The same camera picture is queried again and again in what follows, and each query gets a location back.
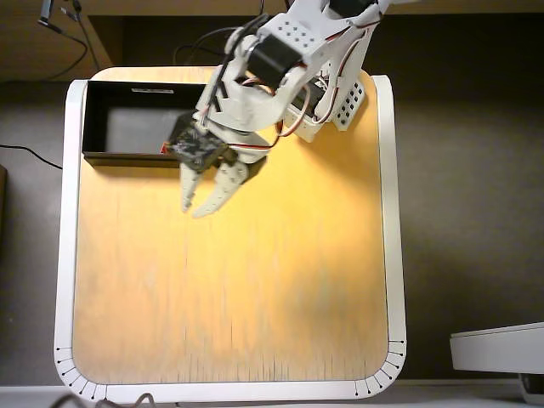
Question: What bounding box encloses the white plastic appliance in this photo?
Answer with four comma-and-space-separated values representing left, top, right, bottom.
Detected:
449, 321, 544, 405

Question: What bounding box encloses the black looped cable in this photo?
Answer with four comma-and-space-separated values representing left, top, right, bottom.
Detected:
173, 25, 239, 65

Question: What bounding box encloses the white table rim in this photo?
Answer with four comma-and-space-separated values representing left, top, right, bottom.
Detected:
54, 65, 408, 403

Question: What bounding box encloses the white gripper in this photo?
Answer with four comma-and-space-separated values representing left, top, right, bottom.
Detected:
178, 63, 315, 219

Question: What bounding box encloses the dark brown cable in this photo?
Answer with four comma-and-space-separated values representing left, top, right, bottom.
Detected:
53, 392, 159, 408

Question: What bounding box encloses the thin black cable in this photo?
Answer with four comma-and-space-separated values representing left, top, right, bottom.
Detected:
0, 144, 65, 170

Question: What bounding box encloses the wooden desk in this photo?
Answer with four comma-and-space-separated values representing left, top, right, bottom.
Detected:
0, 0, 544, 82

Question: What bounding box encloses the black camera cable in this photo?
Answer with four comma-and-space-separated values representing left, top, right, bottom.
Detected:
197, 14, 269, 122

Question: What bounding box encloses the thin grey cable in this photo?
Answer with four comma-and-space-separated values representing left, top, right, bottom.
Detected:
59, 0, 102, 70

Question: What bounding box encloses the black rectangular bin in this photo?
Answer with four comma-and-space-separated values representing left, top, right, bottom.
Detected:
81, 80, 214, 170

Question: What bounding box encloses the red white black servo wire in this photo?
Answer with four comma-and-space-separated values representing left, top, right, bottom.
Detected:
227, 114, 309, 152

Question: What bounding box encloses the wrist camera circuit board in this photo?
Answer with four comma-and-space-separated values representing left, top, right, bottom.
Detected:
167, 112, 238, 174

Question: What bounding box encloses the black cable with grey plug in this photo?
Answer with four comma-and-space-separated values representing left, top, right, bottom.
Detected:
36, 0, 90, 81

